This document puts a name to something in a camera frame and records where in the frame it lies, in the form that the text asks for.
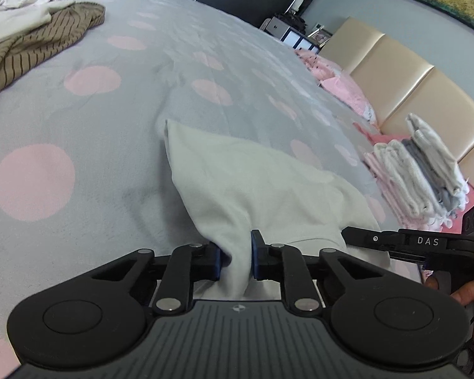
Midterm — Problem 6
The cream knit top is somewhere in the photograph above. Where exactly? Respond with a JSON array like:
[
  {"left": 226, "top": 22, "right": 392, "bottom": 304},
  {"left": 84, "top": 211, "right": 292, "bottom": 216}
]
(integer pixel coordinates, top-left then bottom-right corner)
[{"left": 0, "top": 0, "right": 80, "bottom": 46}]

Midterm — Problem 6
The beige padded headboard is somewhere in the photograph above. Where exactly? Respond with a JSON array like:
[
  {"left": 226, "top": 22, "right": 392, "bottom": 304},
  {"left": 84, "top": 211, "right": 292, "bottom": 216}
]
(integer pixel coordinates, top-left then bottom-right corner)
[{"left": 319, "top": 16, "right": 474, "bottom": 199}]

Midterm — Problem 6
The photo frame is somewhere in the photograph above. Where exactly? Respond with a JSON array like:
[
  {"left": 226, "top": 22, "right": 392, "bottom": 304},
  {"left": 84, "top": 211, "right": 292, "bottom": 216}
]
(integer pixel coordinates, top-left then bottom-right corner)
[{"left": 308, "top": 26, "right": 333, "bottom": 46}]

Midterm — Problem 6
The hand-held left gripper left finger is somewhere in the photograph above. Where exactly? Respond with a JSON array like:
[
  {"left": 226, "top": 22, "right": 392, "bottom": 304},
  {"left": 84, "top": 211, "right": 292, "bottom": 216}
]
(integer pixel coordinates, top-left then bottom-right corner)
[{"left": 91, "top": 242, "right": 227, "bottom": 317}]

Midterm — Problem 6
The grey pink polka dot blanket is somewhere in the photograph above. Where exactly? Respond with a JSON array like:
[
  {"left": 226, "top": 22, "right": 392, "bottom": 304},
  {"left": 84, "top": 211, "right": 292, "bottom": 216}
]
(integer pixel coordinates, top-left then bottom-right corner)
[{"left": 0, "top": 0, "right": 411, "bottom": 379}]

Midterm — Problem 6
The pink printed pillow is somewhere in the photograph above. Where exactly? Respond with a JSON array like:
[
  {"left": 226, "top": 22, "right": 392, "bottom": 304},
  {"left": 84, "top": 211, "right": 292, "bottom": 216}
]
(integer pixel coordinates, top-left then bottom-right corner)
[
  {"left": 296, "top": 49, "right": 340, "bottom": 80},
  {"left": 320, "top": 75, "right": 377, "bottom": 124}
]

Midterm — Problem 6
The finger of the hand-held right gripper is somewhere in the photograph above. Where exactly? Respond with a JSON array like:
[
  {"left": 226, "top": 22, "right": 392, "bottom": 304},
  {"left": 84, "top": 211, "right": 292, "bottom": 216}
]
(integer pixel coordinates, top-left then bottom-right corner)
[{"left": 342, "top": 226, "right": 401, "bottom": 250}]

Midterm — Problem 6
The brown striped garment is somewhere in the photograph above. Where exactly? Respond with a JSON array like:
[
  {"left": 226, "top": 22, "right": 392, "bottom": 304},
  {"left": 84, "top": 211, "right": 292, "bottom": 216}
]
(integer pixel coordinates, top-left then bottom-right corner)
[{"left": 0, "top": 0, "right": 106, "bottom": 124}]

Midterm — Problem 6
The folded grey garment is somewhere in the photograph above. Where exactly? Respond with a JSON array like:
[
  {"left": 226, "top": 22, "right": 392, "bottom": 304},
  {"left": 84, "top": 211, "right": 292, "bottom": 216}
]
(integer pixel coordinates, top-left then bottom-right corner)
[{"left": 403, "top": 138, "right": 465, "bottom": 214}]

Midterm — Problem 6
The dark bag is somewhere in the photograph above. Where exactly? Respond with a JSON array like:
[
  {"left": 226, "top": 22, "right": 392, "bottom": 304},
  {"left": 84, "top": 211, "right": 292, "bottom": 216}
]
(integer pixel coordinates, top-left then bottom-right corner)
[{"left": 276, "top": 10, "right": 307, "bottom": 29}]

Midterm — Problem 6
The folded white towel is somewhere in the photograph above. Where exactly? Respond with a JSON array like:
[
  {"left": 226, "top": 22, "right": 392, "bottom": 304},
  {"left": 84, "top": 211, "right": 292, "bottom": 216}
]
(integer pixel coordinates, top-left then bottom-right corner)
[{"left": 373, "top": 140, "right": 440, "bottom": 222}]

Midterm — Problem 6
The white nightstand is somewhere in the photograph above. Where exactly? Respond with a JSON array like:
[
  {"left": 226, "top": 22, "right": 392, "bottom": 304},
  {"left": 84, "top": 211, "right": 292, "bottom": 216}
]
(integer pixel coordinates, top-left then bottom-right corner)
[{"left": 261, "top": 16, "right": 320, "bottom": 52}]

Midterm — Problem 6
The white t-shirt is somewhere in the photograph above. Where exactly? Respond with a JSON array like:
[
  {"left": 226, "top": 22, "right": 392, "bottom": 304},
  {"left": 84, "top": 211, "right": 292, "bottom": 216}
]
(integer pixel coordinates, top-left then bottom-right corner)
[{"left": 164, "top": 118, "right": 392, "bottom": 298}]

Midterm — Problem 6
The folded white garment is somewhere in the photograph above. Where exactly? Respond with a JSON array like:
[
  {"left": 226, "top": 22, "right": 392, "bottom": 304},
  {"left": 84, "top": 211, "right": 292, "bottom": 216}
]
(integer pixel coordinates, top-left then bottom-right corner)
[{"left": 406, "top": 112, "right": 469, "bottom": 196}]

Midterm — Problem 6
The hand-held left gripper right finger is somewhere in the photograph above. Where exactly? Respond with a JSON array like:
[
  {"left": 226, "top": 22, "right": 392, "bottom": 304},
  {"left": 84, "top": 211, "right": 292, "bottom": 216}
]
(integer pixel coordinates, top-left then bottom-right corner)
[{"left": 251, "top": 230, "right": 380, "bottom": 316}]

